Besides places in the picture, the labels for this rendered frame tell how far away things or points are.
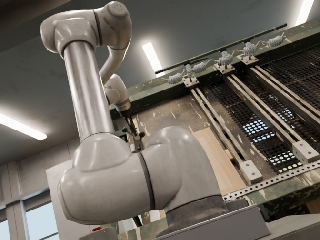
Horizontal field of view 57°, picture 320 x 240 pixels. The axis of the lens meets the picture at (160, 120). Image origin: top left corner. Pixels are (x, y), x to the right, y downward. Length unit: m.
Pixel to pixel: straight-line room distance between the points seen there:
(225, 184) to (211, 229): 0.93
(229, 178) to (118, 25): 0.92
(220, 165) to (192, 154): 0.89
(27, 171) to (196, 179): 5.63
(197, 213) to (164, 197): 0.09
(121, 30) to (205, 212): 0.70
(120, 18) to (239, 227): 0.77
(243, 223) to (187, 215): 0.15
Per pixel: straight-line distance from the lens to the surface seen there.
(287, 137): 1.66
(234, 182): 1.54
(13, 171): 6.28
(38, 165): 6.13
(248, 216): 0.63
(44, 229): 5.89
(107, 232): 1.23
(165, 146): 0.75
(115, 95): 1.60
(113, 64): 1.34
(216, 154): 1.70
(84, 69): 0.95
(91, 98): 0.87
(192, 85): 2.22
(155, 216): 1.48
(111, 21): 1.09
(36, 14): 2.85
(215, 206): 0.73
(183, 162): 0.74
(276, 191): 1.44
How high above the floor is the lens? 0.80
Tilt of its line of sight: 22 degrees up
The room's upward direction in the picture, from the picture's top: 21 degrees counter-clockwise
